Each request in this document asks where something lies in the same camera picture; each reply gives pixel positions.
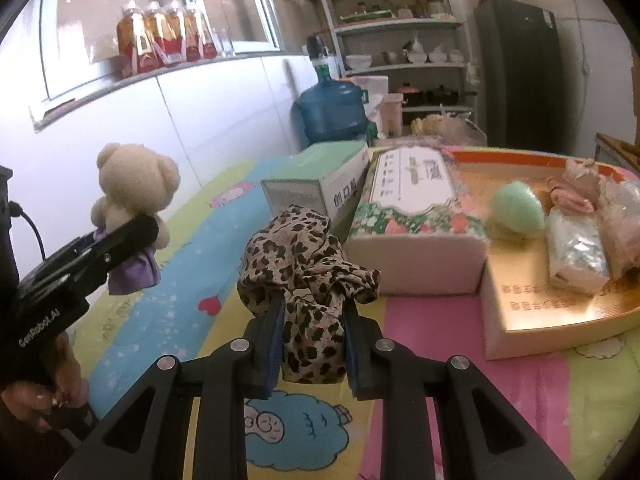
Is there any black cable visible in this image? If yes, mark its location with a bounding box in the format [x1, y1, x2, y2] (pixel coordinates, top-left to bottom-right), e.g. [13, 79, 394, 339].
[7, 201, 49, 264]

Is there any plastic bag of vegetables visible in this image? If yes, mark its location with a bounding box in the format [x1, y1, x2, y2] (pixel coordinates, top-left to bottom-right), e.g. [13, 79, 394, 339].
[439, 109, 489, 147]

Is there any green tray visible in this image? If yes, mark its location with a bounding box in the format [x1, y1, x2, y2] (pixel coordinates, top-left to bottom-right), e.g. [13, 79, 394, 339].
[339, 11, 394, 24]

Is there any cooking oil bottle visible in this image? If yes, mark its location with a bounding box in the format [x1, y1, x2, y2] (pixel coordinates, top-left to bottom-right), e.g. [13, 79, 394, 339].
[184, 4, 217, 61]
[165, 1, 189, 64]
[117, 1, 151, 79]
[145, 2, 174, 69]

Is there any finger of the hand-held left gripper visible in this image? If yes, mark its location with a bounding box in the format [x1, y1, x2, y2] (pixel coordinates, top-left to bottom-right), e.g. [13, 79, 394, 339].
[17, 214, 160, 307]
[46, 232, 99, 262]

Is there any green makeup sponge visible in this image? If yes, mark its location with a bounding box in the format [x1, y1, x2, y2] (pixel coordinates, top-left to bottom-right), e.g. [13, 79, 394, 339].
[489, 182, 549, 239]

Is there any beige teddy bear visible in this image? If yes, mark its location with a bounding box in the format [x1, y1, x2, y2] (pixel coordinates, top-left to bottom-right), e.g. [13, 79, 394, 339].
[90, 143, 182, 297]

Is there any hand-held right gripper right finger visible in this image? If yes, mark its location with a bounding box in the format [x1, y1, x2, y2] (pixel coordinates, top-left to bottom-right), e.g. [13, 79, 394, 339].
[342, 309, 576, 480]

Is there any leopard print scrunchie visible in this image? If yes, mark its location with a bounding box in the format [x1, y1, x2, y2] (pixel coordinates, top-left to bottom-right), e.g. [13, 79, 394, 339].
[236, 205, 382, 385]

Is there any row of jars and bottles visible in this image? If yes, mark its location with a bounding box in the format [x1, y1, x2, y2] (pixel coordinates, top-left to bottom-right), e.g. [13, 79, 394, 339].
[350, 0, 449, 19]

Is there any sliding window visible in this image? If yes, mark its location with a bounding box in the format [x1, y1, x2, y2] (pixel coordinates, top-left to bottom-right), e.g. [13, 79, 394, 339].
[30, 0, 311, 131]

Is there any dark refrigerator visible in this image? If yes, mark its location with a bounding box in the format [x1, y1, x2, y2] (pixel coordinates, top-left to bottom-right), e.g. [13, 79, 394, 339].
[473, 0, 577, 154]

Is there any orange-rimmed gift box tray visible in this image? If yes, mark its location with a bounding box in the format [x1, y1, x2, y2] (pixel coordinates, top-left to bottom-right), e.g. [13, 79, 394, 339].
[442, 146, 640, 362]

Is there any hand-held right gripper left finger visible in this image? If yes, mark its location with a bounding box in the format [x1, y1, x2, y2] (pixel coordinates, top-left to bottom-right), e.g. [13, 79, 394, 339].
[52, 300, 288, 480]

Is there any floral tissue pack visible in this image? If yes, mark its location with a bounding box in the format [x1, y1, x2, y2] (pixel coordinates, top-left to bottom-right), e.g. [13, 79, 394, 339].
[546, 207, 612, 294]

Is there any person's left hand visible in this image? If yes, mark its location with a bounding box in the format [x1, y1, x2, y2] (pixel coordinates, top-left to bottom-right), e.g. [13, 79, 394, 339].
[0, 332, 92, 434]

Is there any black wok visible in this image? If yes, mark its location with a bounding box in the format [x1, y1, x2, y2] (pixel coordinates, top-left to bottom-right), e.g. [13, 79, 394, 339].
[424, 85, 476, 107]

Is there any white sack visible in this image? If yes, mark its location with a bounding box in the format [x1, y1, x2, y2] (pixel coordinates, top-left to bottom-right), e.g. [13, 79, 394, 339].
[349, 75, 390, 112]

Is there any pale yellow cauliflower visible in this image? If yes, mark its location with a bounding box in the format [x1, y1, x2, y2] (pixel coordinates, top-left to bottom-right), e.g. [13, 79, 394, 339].
[410, 114, 444, 136]

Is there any blue water jug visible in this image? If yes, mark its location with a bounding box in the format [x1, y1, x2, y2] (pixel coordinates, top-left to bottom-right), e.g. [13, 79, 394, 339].
[293, 80, 369, 145]

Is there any metal shelf rack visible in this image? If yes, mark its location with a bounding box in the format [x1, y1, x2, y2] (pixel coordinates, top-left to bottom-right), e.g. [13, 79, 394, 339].
[320, 0, 474, 122]

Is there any floral tissue box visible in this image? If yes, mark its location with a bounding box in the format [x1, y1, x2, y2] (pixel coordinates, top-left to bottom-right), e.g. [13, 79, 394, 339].
[344, 146, 492, 296]

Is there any white plastic bin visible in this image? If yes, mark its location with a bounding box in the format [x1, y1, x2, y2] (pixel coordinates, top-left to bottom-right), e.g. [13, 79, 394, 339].
[378, 93, 404, 139]

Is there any mint green box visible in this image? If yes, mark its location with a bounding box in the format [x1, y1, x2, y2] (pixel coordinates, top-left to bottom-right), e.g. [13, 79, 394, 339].
[260, 141, 370, 242]

